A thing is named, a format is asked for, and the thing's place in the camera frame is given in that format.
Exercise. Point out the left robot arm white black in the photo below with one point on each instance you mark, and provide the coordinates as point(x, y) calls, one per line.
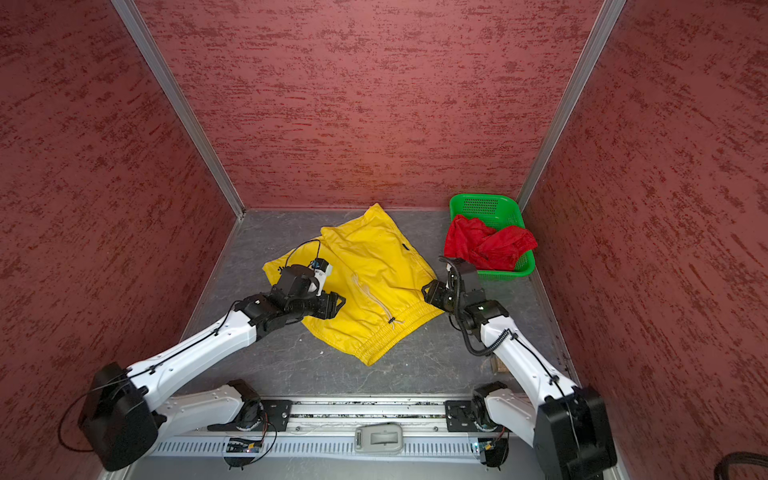
point(129, 411)

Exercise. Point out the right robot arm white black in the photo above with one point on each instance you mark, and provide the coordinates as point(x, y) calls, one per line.
point(566, 425)

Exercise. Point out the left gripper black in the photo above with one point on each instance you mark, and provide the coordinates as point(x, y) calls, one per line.
point(328, 307)

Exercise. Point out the yellow shorts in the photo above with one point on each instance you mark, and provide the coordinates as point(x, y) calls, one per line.
point(381, 276)

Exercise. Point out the left corner aluminium post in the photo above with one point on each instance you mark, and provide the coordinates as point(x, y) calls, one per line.
point(139, 31)

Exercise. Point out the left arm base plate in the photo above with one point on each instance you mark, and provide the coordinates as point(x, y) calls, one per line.
point(273, 415)

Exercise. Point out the circuit board with wires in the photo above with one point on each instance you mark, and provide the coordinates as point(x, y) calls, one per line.
point(493, 452)
point(244, 452)

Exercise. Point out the right circuit board with wires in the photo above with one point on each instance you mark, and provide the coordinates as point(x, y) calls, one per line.
point(493, 452)

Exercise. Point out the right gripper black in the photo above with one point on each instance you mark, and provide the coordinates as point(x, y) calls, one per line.
point(433, 295)

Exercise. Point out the left circuit board with wires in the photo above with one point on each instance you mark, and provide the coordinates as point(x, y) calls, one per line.
point(244, 452)

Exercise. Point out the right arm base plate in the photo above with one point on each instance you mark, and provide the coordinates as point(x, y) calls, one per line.
point(459, 415)

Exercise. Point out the white slotted cable duct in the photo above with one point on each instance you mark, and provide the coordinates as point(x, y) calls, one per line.
point(428, 448)

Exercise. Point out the grey tape dispenser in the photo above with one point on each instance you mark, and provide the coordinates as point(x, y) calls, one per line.
point(379, 439)

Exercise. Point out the corner aluminium post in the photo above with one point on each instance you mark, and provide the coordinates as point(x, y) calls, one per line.
point(139, 31)
point(606, 19)

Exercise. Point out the green plastic basket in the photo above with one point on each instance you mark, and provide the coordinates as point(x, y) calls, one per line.
point(497, 212)

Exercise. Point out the small wooden block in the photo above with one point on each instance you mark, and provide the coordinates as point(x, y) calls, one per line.
point(496, 365)

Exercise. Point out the red shorts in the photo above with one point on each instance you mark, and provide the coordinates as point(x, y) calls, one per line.
point(486, 248)

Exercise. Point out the aluminium rail frame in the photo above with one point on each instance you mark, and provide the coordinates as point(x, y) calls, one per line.
point(340, 417)

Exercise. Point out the right corner aluminium post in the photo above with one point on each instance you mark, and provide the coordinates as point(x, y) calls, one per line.
point(606, 19)

